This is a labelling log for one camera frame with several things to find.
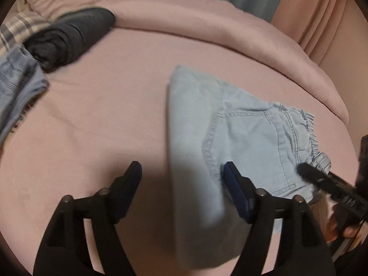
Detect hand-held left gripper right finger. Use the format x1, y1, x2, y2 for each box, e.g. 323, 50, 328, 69
223, 161, 337, 276

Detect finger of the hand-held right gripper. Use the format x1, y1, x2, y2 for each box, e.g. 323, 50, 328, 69
298, 163, 368, 222

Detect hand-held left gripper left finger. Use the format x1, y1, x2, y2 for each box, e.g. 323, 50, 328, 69
33, 161, 143, 276

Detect light blue denim shorts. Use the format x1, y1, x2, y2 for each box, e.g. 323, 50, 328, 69
167, 65, 332, 269

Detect dark grey folded pants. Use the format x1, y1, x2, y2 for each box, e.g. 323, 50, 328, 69
24, 7, 117, 74

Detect person's right hand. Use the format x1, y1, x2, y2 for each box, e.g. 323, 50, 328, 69
327, 211, 362, 242

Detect pink curtain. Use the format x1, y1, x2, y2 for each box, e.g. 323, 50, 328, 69
270, 0, 368, 69

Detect folded blue jeans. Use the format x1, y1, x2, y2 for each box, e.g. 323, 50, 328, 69
0, 44, 50, 144

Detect pink duvet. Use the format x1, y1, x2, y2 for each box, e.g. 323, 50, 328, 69
21, 0, 350, 127

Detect large plaid pillow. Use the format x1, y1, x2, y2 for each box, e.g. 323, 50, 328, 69
0, 11, 49, 58

